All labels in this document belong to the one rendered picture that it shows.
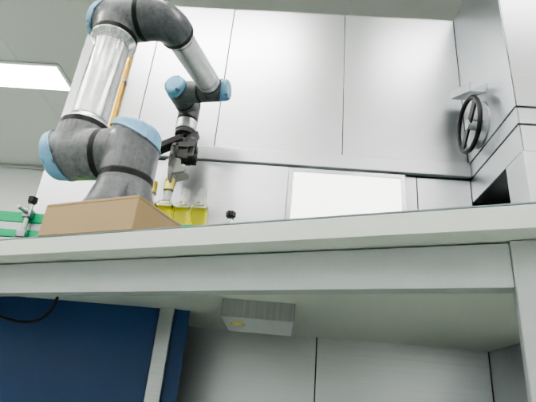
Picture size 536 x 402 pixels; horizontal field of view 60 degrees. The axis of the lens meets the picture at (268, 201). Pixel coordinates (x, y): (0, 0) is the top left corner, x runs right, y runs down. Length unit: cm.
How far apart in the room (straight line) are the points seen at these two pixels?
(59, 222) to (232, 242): 37
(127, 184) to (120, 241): 17
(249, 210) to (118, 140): 75
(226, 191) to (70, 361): 76
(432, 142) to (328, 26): 71
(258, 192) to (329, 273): 103
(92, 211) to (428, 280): 59
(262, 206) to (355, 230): 103
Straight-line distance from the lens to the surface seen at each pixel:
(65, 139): 110
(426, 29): 229
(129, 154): 101
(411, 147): 189
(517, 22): 187
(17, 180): 579
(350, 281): 69
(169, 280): 81
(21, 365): 144
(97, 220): 89
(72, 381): 138
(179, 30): 132
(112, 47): 127
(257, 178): 172
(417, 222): 65
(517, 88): 168
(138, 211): 85
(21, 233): 152
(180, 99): 165
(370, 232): 65
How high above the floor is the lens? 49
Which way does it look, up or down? 24 degrees up
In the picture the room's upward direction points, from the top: 5 degrees clockwise
